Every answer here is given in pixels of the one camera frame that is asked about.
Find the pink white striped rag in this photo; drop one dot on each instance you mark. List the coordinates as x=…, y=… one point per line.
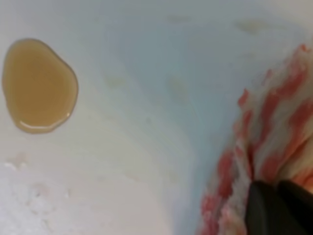
x=272, y=140

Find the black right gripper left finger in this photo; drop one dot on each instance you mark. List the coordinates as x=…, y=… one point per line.
x=267, y=214

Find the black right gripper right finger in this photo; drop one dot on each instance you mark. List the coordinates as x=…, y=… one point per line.
x=299, y=202

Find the brown coffee puddle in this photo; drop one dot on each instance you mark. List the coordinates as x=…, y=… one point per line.
x=39, y=87

